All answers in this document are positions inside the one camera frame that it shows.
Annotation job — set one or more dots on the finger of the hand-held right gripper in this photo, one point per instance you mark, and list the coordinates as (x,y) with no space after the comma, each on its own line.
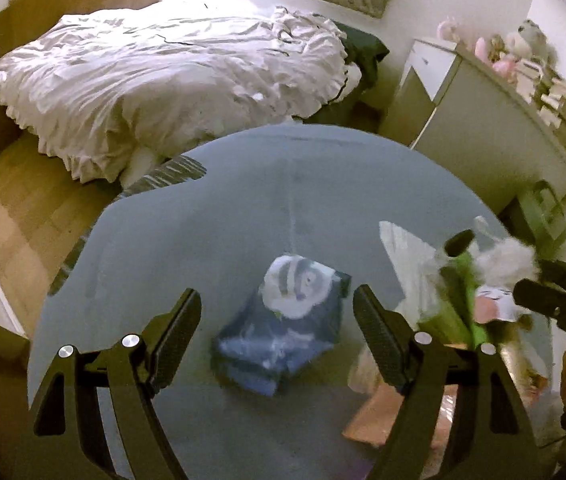
(459,242)
(538,294)

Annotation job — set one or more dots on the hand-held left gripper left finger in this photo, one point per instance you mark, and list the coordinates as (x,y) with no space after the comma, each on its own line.
(178,340)

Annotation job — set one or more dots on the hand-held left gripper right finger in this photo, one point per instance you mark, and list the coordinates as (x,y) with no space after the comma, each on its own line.
(378,335)

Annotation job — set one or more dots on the white fluffy tissue wad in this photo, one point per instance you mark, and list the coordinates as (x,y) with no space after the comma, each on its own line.
(505,262)

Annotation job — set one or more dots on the white plastic bag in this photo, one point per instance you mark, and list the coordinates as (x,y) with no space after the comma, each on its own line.
(405,250)

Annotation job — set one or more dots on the green wrapper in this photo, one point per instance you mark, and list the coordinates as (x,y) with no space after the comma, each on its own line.
(468,305)

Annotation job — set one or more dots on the dark blue packet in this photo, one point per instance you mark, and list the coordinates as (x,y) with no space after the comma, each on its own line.
(283,350)

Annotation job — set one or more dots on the pink white printed wrapper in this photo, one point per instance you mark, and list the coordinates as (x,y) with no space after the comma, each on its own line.
(495,305)

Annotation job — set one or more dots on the orange cardboard piece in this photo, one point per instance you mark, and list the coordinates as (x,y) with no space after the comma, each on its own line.
(378,420)

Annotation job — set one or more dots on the white cabinet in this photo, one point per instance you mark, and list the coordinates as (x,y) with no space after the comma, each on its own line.
(488,130)

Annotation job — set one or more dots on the stack of books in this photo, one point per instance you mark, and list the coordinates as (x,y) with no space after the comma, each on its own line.
(558,105)

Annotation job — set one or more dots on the pink plush toy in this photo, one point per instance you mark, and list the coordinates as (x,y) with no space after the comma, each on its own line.
(493,55)
(448,30)

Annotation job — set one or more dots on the dark green blanket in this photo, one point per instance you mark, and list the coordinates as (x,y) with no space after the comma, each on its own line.
(363,50)

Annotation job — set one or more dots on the grey plush toy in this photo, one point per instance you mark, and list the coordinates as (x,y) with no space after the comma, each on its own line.
(530,35)

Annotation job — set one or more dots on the white ruffled duvet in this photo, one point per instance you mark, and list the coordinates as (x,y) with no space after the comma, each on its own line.
(163,75)

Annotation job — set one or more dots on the wooden bed headboard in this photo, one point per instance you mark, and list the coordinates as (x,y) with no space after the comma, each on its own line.
(78,0)

